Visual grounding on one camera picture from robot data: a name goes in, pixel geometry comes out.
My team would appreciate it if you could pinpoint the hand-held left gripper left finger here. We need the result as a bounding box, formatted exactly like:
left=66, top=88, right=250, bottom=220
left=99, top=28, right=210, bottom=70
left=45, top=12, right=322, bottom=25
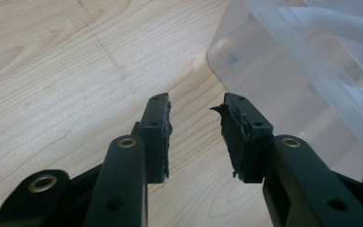
left=137, top=92, right=174, bottom=184

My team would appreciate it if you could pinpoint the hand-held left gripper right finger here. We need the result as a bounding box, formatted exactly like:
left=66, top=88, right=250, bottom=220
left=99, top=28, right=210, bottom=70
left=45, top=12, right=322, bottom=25
left=209, top=92, right=275, bottom=184

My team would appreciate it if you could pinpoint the clear plastic storage box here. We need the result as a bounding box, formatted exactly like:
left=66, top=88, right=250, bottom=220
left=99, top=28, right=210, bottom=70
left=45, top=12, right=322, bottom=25
left=206, top=0, right=363, bottom=184

